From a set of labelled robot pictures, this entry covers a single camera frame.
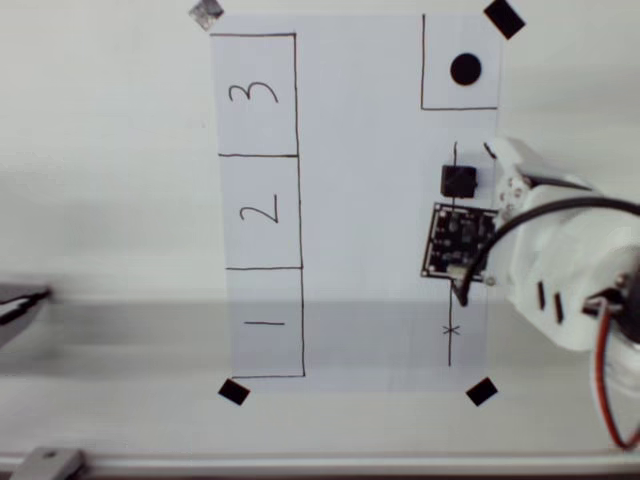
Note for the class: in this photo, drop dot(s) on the black cube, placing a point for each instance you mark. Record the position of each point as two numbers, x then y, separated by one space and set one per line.
457 181

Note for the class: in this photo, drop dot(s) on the black round dot sticker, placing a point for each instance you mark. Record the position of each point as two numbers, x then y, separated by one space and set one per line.
465 69

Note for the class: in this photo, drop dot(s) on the black tape piece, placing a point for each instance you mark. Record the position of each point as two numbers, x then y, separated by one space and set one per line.
482 391
505 18
233 392

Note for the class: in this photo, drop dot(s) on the white paper sheet with markings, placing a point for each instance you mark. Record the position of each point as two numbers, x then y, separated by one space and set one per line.
360 210

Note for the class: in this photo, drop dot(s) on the shiny grey tape piece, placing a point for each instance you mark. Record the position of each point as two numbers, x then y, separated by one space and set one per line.
206 14

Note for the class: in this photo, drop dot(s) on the grey pointed object black stripe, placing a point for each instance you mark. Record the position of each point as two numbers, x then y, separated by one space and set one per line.
17 312

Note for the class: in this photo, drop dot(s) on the grey metal rail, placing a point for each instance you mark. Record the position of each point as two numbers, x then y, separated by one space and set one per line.
350 466

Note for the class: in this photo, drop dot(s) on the grey metal bracket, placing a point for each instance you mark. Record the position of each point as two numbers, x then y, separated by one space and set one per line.
50 462

